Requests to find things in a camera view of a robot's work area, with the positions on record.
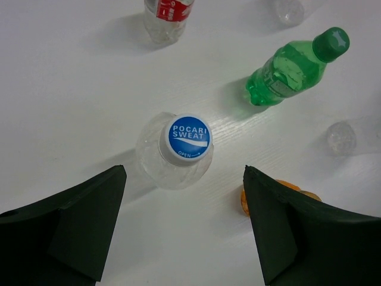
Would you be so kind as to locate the red cap cola bottle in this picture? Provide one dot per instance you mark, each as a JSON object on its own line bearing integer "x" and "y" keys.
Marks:
{"x": 165, "y": 20}

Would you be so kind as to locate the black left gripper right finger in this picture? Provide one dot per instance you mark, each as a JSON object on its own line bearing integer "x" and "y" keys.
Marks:
{"x": 302, "y": 241}

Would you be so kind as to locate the green bottle centre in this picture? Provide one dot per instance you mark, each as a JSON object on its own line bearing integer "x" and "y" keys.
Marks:
{"x": 296, "y": 67}

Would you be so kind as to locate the clear bottle blue cap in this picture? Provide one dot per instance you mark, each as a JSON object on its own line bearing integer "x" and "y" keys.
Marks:
{"x": 352, "y": 137}
{"x": 289, "y": 12}
{"x": 174, "y": 151}

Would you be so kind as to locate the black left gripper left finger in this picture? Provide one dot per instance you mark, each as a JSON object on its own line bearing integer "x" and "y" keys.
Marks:
{"x": 63, "y": 239}

